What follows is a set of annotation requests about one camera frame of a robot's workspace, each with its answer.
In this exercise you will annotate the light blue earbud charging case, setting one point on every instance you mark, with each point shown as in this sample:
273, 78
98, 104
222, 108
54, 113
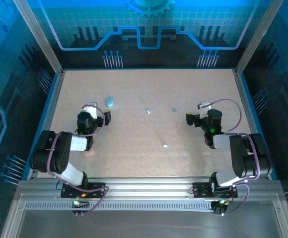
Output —
109, 101

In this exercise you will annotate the light blue earbud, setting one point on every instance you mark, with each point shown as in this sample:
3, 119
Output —
174, 109

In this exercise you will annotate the pale pink earbud charging case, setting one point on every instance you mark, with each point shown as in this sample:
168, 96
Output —
89, 153

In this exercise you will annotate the small metal screw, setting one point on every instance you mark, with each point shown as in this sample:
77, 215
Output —
165, 145

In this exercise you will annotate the small blue screw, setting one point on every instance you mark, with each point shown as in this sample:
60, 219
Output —
148, 110

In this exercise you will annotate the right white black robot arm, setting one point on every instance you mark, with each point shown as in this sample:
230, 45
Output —
238, 153

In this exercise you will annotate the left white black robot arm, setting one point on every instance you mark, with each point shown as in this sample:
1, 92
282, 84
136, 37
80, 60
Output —
59, 153

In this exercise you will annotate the black controller module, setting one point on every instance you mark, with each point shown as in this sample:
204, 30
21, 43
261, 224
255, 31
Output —
78, 204
219, 209

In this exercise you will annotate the aluminium mounting beam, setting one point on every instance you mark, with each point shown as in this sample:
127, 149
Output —
146, 188

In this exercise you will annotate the grey metal sheet panel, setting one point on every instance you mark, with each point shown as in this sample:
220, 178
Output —
146, 225

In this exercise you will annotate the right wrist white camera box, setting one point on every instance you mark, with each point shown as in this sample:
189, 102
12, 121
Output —
204, 109

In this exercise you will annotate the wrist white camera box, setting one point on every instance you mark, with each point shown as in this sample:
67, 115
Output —
204, 109
92, 110

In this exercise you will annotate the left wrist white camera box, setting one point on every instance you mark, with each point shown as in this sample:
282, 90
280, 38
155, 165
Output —
92, 110

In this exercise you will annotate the aluminium table side rail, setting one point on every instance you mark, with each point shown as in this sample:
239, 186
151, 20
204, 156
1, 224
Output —
242, 86
46, 124

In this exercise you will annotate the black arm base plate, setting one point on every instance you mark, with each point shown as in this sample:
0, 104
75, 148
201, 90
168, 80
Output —
201, 191
98, 189

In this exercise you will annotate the aluminium frame post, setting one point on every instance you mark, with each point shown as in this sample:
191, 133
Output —
254, 37
41, 37

